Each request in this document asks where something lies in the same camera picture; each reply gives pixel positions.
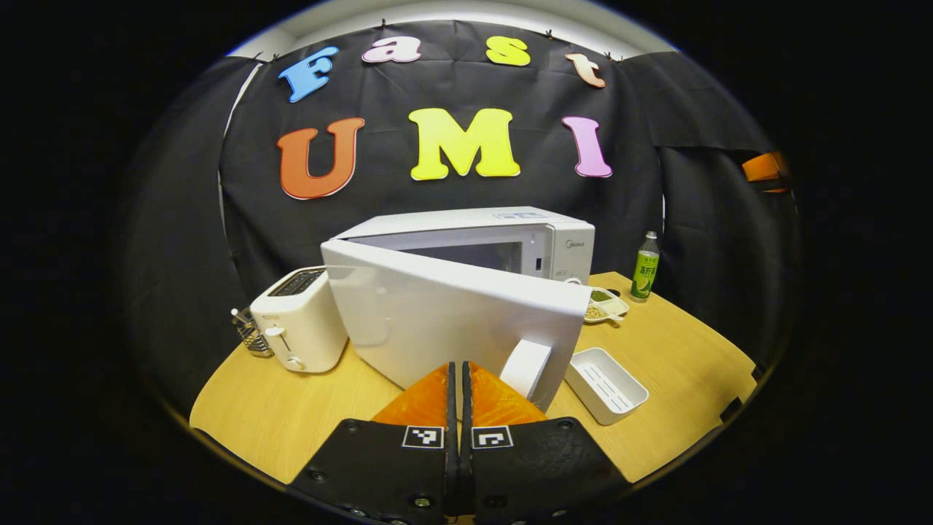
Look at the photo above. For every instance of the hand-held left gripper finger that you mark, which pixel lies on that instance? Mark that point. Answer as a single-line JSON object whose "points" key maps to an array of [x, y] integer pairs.
{"points": [[466, 397], [451, 397]]}

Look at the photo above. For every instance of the black backdrop cloth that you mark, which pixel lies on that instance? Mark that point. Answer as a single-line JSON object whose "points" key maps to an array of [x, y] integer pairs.
{"points": [[539, 197]]}

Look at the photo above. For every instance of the black table edge clamp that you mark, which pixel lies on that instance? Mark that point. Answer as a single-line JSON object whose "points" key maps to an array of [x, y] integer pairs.
{"points": [[731, 408]]}

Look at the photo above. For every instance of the white microwave oven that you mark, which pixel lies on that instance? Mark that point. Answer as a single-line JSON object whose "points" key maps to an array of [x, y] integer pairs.
{"points": [[437, 306]]}

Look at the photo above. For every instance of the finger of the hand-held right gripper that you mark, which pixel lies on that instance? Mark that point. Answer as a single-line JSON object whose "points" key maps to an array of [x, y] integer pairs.
{"points": [[764, 169]]}

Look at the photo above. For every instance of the green drink bottle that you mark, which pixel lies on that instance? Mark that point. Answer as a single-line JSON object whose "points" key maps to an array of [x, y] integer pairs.
{"points": [[645, 273]]}

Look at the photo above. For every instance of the white toaster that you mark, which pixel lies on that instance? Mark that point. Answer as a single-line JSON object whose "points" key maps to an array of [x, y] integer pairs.
{"points": [[306, 328]]}

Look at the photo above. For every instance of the white divided dish of grains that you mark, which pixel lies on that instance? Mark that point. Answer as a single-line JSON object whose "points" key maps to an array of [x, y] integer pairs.
{"points": [[605, 310]]}

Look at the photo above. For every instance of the white rectangular dish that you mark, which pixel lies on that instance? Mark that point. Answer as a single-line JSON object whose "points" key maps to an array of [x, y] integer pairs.
{"points": [[605, 386]]}

